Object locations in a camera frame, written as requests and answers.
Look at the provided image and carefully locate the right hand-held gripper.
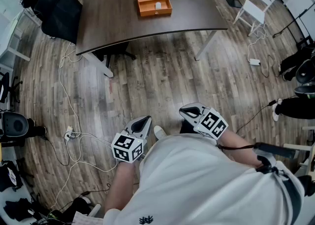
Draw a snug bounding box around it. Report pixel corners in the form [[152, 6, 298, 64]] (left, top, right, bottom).
[[179, 102, 229, 140]]

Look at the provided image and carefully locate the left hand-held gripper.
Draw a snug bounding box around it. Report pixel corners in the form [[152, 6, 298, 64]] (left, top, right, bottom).
[[111, 115, 152, 163]]

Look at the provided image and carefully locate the person's left forearm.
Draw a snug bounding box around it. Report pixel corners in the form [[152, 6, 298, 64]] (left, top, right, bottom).
[[104, 161, 136, 217]]

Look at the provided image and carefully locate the person's right forearm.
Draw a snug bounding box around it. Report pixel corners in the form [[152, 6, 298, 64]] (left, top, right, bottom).
[[216, 129, 261, 168]]

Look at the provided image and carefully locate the person's black trouser leg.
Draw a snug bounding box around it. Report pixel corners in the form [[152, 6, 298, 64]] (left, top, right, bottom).
[[181, 120, 197, 135]]

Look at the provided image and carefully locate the person's white shoe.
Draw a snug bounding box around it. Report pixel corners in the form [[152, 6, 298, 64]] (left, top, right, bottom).
[[154, 125, 167, 141]]

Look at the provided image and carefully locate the white table leg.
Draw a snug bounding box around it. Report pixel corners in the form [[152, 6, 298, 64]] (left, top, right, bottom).
[[82, 51, 114, 78], [195, 30, 218, 62]]

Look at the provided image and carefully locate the person's white shirt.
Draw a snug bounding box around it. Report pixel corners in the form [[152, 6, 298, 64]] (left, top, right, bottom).
[[103, 132, 306, 225]]

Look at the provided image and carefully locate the white power strip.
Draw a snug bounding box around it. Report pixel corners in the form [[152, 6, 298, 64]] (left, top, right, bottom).
[[64, 126, 74, 141]]

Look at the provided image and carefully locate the black smartphone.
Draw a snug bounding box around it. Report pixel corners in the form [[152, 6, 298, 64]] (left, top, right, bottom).
[[253, 142, 300, 161]]

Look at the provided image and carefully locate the white paper sheet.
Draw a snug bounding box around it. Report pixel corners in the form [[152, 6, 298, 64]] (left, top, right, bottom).
[[73, 210, 104, 225]]

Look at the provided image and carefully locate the grey shell office chair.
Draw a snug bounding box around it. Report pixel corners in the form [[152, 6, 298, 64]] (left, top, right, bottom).
[[294, 59, 315, 98]]

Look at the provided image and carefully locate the grey backed office chair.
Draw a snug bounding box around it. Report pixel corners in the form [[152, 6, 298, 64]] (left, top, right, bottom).
[[0, 110, 29, 144]]

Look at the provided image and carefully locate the black chest harness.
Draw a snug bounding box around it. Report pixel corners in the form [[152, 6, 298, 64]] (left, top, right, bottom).
[[255, 154, 306, 220]]

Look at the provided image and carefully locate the black cloth bundle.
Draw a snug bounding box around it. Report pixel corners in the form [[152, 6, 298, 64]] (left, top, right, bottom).
[[4, 198, 34, 221], [0, 162, 23, 193]]

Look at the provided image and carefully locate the black mesh office chair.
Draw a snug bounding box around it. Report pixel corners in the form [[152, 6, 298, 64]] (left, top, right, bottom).
[[34, 0, 83, 44]]

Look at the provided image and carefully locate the black swivel chair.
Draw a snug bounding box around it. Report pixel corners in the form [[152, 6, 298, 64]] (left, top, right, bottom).
[[0, 71, 23, 104]]

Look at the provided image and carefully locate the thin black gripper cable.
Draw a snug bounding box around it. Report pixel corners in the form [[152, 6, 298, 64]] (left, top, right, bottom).
[[218, 144, 254, 150]]

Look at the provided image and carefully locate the long white floor cable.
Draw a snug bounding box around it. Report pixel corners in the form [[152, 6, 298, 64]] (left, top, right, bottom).
[[53, 43, 119, 210]]

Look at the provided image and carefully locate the white adapter cable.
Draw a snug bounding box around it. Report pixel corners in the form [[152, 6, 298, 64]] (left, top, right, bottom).
[[247, 26, 269, 61]]

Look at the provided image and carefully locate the white frame chair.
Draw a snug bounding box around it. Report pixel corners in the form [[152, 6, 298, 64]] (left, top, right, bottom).
[[232, 0, 278, 37]]

